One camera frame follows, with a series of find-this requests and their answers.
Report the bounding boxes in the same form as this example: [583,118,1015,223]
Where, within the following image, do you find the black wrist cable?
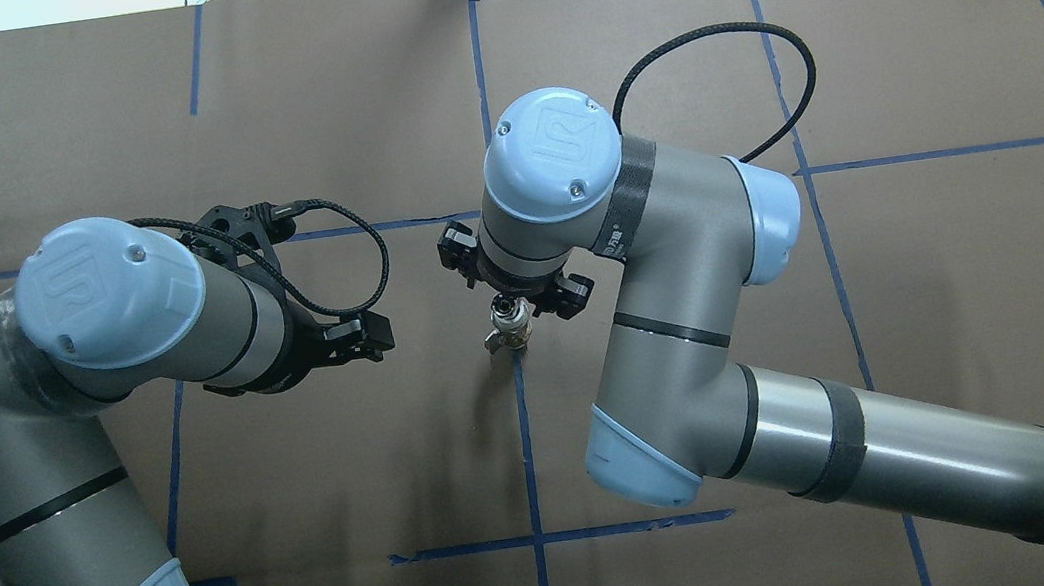
[124,186,398,346]
[602,11,829,182]

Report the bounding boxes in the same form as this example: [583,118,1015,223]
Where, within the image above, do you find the chrome angle pipe fitting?
[489,294,531,334]

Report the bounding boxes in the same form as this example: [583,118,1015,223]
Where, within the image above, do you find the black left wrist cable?
[124,186,398,346]

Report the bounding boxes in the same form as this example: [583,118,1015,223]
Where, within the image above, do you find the white brass PPR valve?
[483,321,532,356]

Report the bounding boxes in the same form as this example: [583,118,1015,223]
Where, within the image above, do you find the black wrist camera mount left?
[177,202,296,269]

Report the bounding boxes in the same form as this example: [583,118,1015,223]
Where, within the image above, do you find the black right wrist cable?
[602,11,829,182]

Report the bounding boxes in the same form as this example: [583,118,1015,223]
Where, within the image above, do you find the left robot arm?
[0,200,394,586]

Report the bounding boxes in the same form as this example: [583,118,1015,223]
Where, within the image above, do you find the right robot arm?
[438,87,1044,586]

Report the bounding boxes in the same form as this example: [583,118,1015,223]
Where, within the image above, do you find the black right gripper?
[437,222,595,320]

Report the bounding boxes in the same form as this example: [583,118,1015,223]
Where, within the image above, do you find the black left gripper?
[287,310,396,374]

